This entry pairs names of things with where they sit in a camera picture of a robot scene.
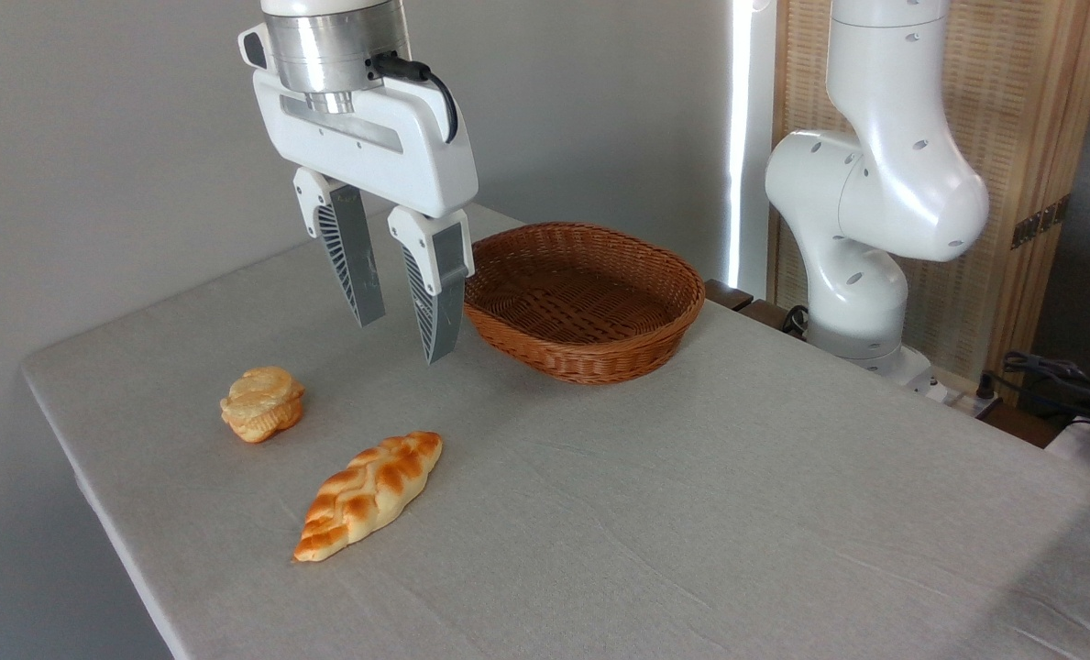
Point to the long braided bread loaf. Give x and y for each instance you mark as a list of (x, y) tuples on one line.
[(368, 495)]

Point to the dark brown wooden furniture edge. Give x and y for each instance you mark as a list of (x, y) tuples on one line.
[(742, 301)]

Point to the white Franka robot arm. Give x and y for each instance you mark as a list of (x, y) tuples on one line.
[(893, 183)]

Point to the small round bread roll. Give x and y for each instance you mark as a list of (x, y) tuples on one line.
[(263, 403)]

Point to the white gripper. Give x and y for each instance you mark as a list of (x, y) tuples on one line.
[(389, 151)]

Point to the grey tablecloth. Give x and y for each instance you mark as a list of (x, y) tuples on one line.
[(691, 513)]

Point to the white power strip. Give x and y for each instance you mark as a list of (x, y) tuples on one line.
[(962, 396)]

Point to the dark metal screen hinge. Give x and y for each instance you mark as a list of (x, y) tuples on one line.
[(1040, 222)]

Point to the brown woven wicker basket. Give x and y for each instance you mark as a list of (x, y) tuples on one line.
[(581, 302)]

